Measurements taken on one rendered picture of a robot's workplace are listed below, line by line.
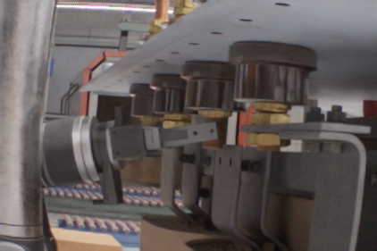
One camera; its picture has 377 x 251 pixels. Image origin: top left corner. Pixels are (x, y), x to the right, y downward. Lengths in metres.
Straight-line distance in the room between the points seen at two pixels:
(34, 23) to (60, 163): 0.25
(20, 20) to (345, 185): 0.54
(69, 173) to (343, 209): 0.57
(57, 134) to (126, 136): 0.12
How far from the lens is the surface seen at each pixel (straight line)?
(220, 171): 1.25
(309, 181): 1.03
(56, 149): 1.23
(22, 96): 1.10
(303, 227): 1.16
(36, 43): 1.11
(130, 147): 1.19
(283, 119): 0.96
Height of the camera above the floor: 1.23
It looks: 2 degrees up
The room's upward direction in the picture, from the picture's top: 4 degrees clockwise
